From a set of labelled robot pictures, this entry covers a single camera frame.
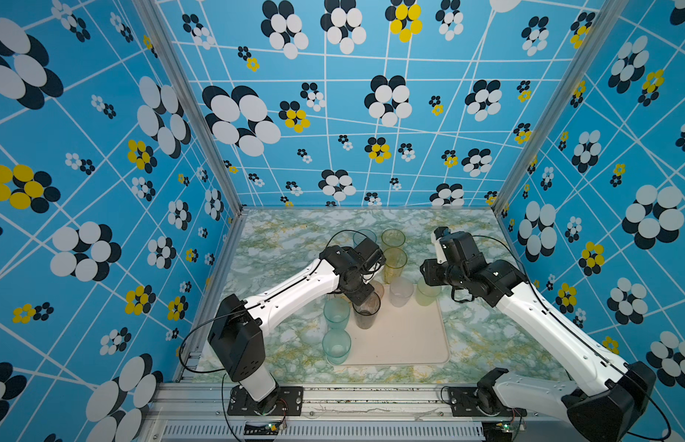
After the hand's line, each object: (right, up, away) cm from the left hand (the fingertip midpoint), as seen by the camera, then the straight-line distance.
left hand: (362, 291), depth 80 cm
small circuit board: (+35, -34, -10) cm, 49 cm away
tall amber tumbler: (+12, +7, +13) cm, 19 cm away
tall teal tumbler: (-8, -17, +2) cm, 18 cm away
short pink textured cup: (+6, -1, +8) cm, 10 cm away
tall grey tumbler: (+1, -8, +4) cm, 9 cm away
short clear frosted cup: (+13, -2, +11) cm, 17 cm away
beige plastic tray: (+13, -15, +6) cm, 21 cm away
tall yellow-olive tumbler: (+12, +16, +17) cm, 26 cm away
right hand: (+19, +8, -3) cm, 20 cm away
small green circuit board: (-25, -34, -10) cm, 43 cm away
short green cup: (+22, -4, +13) cm, 26 cm away
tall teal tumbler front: (-8, -8, +6) cm, 13 cm away
